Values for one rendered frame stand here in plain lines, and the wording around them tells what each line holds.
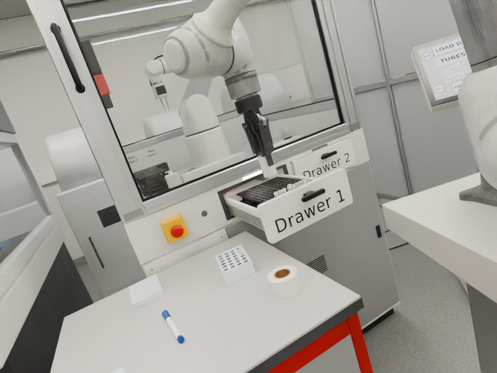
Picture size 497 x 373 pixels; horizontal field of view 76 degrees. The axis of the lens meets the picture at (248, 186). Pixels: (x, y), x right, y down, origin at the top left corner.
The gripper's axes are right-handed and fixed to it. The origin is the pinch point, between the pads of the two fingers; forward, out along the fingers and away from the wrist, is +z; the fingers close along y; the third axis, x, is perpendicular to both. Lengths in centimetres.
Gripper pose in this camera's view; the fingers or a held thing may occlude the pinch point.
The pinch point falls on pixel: (268, 166)
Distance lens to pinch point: 93.8
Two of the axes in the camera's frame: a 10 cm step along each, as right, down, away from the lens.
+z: 3.0, 9.3, 2.2
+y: -4.0, -0.9, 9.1
